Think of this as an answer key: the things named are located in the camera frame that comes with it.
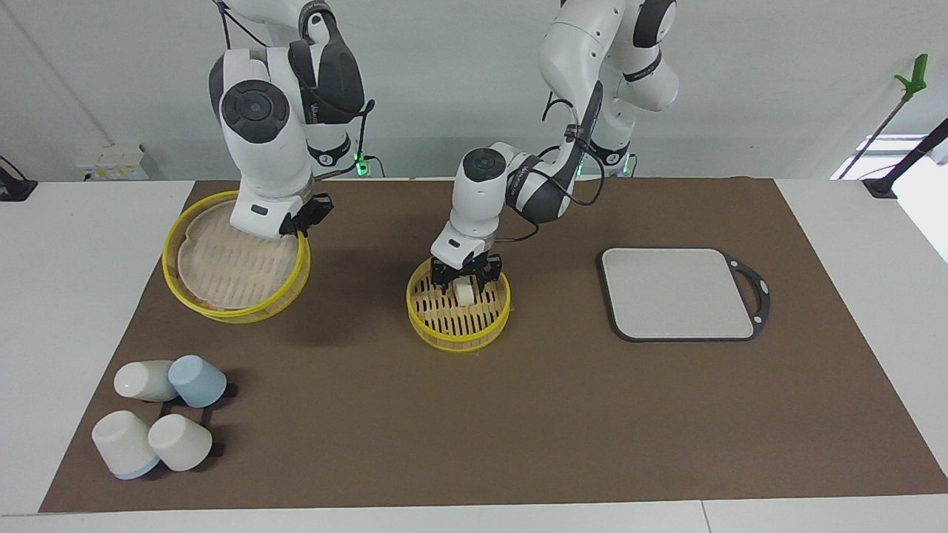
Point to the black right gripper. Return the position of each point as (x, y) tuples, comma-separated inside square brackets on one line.
[(320, 209)]

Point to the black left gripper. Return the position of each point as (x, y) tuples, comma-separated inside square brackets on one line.
[(466, 265)]

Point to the white steamed bun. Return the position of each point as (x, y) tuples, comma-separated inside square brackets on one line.
[(464, 294)]

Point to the yellow bamboo steamer lid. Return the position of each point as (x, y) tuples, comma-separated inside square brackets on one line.
[(222, 274)]

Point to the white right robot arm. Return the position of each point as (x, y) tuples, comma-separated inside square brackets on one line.
[(259, 148)]

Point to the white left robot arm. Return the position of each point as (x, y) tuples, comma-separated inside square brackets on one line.
[(481, 200)]

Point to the yellow bamboo steamer basket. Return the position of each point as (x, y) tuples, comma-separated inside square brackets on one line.
[(444, 314)]

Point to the brown table mat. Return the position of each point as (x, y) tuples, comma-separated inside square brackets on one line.
[(518, 429)]

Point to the black cup rack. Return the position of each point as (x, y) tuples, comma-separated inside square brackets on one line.
[(231, 390)]

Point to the light blue ceramic cup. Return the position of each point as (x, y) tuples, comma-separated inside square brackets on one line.
[(198, 381)]

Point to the white ceramic cup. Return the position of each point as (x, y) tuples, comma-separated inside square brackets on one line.
[(141, 380), (180, 443), (122, 443)]

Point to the black table clamp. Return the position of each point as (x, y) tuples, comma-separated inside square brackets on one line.
[(15, 189)]

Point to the green tipped pole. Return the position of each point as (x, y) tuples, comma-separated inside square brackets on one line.
[(917, 78)]

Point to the white wall power box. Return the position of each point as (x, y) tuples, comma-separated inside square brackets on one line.
[(111, 166)]

